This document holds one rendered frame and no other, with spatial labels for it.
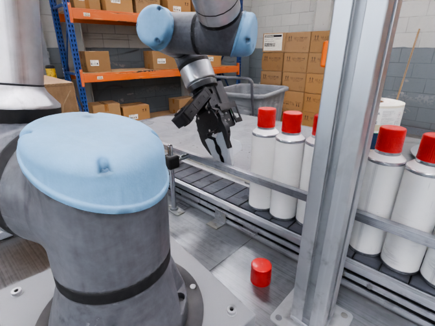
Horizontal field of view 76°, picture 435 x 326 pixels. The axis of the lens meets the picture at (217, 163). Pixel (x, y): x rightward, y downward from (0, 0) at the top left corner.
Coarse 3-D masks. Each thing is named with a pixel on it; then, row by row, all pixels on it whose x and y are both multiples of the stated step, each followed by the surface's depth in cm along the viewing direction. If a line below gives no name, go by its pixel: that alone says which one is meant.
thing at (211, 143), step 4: (212, 136) 66; (208, 140) 65; (212, 140) 64; (208, 144) 66; (212, 144) 65; (216, 144) 64; (208, 148) 66; (212, 148) 65; (216, 148) 65; (212, 152) 65; (216, 152) 64; (220, 152) 65; (212, 156) 66; (216, 156) 65; (220, 156) 64; (220, 160) 64
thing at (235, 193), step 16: (176, 176) 72; (192, 176) 72; (208, 176) 72; (208, 192) 64; (224, 192) 64; (240, 192) 64; (288, 224) 52; (352, 256) 44; (384, 272) 41; (432, 288) 38
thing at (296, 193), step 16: (208, 160) 61; (240, 176) 55; (256, 176) 53; (288, 192) 49; (304, 192) 47; (368, 224) 40; (384, 224) 39; (400, 224) 38; (416, 240) 37; (432, 240) 35
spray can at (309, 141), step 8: (312, 136) 47; (312, 144) 46; (304, 152) 48; (312, 152) 46; (304, 160) 48; (304, 168) 48; (304, 176) 49; (304, 184) 49; (296, 208) 53; (304, 208) 50; (296, 216) 53
